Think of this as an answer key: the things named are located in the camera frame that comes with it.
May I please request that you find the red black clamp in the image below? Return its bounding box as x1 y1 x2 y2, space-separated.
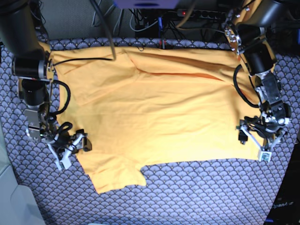
159 39 167 50

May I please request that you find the black power strip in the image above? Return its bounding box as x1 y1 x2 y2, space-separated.
189 10 226 20

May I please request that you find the blue fan-pattern table cloth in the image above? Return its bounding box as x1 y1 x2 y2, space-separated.
0 47 300 225

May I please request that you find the white plastic bin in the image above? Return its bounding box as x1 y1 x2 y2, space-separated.
0 131 45 225

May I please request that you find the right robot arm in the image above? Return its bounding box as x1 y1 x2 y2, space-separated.
0 0 92 170

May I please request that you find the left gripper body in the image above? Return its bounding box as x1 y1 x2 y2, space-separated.
245 102 291 145

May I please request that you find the black OpenArm box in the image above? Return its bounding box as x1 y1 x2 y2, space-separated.
265 144 300 225

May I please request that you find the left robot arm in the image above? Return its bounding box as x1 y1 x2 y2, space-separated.
224 0 300 163

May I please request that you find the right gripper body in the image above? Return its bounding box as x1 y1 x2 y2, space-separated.
25 109 75 152

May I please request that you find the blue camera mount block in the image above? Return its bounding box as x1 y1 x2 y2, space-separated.
113 0 179 9

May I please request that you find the yellow T-shirt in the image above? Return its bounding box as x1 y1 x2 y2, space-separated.
51 46 260 193

